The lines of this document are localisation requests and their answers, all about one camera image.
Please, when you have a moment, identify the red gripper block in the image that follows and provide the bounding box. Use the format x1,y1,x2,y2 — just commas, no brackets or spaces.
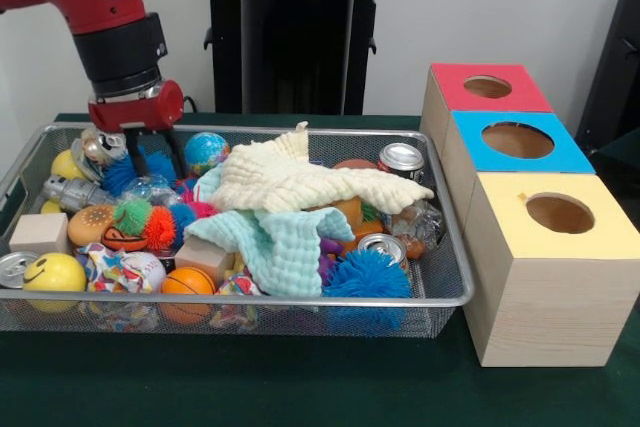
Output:
88,79,189,177

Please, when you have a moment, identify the clear packet of orange snacks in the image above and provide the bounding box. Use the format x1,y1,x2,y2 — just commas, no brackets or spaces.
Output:
389,199,445,261

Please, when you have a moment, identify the wooden box with three holes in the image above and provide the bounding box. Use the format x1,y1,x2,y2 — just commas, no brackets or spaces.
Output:
419,64,640,368

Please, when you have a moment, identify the blue spiky rubber ball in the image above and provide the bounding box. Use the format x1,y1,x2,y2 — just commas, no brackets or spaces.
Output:
102,146,179,196

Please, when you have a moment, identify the blue green globe ball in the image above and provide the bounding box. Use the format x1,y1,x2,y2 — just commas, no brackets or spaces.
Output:
183,131,231,176

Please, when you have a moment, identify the toy hamburger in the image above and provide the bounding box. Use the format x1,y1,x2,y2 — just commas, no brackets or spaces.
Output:
67,204,119,248

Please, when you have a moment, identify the small white baseball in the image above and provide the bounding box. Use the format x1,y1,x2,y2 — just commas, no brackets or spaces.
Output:
122,251,167,293

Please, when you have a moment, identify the cream waffle cloth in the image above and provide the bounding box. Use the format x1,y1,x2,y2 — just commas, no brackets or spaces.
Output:
209,121,435,216

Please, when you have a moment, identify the small orange basketball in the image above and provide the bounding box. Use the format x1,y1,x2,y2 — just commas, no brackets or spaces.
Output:
160,266,217,324

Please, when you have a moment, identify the plain wooden cube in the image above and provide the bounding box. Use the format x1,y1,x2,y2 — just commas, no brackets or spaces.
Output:
8,212,70,256

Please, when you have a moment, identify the yellow smiley ball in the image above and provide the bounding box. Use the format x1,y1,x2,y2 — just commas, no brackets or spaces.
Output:
22,252,89,313

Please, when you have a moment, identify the mint waffle cloth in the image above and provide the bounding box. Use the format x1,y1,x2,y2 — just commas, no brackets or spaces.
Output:
183,164,356,298

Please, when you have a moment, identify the blue furry monster toy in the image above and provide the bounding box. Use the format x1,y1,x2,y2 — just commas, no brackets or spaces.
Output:
322,246,414,299

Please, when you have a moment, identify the dark green side table cloth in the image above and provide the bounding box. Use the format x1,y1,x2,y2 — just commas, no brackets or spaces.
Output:
589,126,640,213

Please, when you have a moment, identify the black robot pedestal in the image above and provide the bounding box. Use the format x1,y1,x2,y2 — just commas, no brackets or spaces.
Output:
193,0,403,116

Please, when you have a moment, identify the shallow wire mesh bin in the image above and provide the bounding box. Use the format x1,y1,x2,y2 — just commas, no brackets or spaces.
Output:
0,121,474,341

